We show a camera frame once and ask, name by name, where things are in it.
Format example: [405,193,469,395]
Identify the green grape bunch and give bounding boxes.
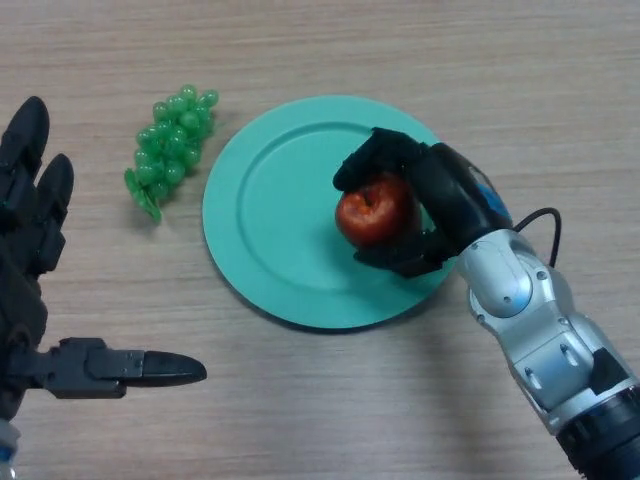
[123,83,221,224]

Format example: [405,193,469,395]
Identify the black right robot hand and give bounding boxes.
[333,127,515,280]

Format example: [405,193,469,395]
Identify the green round plate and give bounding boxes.
[202,94,459,331]

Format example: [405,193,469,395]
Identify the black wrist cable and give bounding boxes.
[513,207,562,269]

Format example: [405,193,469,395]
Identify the red apple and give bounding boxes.
[334,172,420,250]

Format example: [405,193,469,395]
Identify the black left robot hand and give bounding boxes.
[0,95,208,421]

